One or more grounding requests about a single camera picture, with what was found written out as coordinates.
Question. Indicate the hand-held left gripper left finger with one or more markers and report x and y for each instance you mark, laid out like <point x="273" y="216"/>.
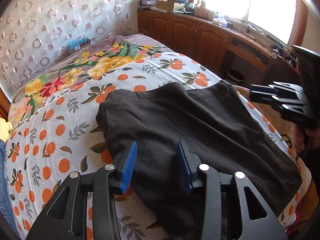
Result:
<point x="128" y="167"/>

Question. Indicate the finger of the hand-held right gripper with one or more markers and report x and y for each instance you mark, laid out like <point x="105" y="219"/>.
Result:
<point x="280" y="101"/>
<point x="280" y="87"/>

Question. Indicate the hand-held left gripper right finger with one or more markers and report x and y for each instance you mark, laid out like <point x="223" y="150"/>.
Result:
<point x="183" y="170"/>

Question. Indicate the black pants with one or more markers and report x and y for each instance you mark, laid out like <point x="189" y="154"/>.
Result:
<point x="187" y="117"/>

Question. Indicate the person's right hand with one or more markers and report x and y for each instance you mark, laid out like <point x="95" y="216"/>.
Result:
<point x="298" y="138"/>

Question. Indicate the small black tripod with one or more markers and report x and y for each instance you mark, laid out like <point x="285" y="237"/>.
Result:
<point x="290" y="58"/>
<point x="280" y="48"/>

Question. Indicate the dark flat panel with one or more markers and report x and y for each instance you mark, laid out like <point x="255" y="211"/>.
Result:
<point x="307" y="65"/>

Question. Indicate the round grey basin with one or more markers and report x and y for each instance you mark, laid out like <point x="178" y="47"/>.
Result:
<point x="235" y="75"/>

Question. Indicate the white power strip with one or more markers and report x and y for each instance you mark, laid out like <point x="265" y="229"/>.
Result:
<point x="250" y="34"/>

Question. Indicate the orange fruit print bedsheet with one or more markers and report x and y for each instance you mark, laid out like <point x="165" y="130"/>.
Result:
<point x="50" y="155"/>

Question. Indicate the white tissue box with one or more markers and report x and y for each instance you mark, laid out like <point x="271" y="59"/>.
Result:
<point x="220" y="22"/>

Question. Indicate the floral blanket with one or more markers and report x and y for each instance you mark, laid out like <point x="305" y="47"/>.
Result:
<point x="75" y="72"/>

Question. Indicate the white plastic jug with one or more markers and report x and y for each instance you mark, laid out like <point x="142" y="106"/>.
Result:
<point x="201" y="10"/>

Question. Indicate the wooden cabinet counter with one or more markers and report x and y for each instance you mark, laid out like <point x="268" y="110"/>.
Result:
<point x="180" y="27"/>

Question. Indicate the dark blue jeans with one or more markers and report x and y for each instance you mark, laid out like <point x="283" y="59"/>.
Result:
<point x="6" y="180"/>

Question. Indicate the small cardboard box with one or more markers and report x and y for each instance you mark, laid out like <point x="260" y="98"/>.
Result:
<point x="82" y="48"/>

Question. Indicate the yellow cloth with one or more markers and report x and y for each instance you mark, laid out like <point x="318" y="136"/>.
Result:
<point x="4" y="128"/>

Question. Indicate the open cardboard box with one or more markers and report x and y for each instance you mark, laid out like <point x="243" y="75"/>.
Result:
<point x="170" y="5"/>

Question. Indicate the pile of papers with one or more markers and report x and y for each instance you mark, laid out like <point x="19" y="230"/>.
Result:
<point x="150" y="1"/>

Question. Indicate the circle pattern sheer curtain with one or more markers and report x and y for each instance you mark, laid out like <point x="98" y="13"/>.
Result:
<point x="50" y="17"/>

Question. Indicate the wooden frame window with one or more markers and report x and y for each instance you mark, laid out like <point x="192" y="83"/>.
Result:
<point x="250" y="5"/>

